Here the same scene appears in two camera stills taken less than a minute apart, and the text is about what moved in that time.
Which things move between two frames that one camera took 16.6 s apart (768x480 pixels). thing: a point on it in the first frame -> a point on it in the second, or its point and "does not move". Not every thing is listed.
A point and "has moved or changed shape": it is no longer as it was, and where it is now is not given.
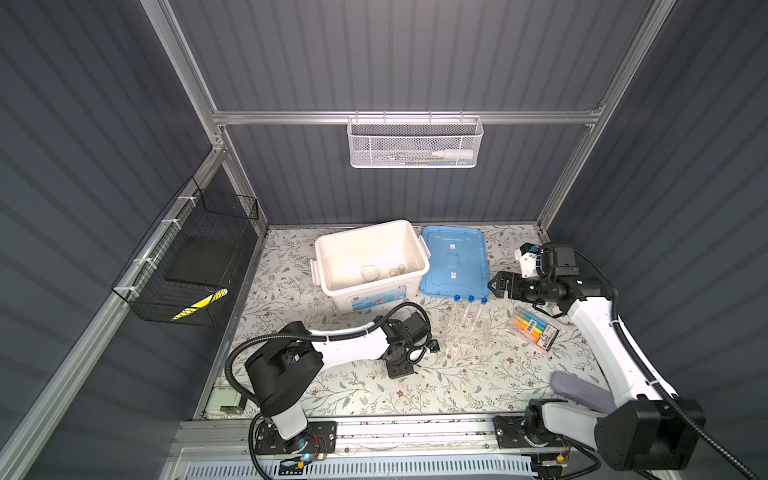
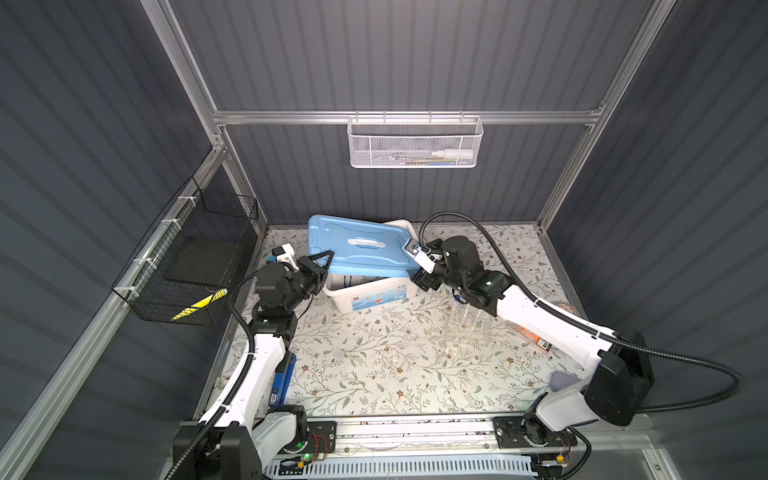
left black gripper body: (401, 367) -> (306, 279)
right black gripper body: (529, 288) -> (438, 275)
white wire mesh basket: (414, 142) does not move
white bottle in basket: (452, 154) does not move
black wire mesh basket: (186, 269) does not move
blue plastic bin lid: (454, 262) has moved or changed shape
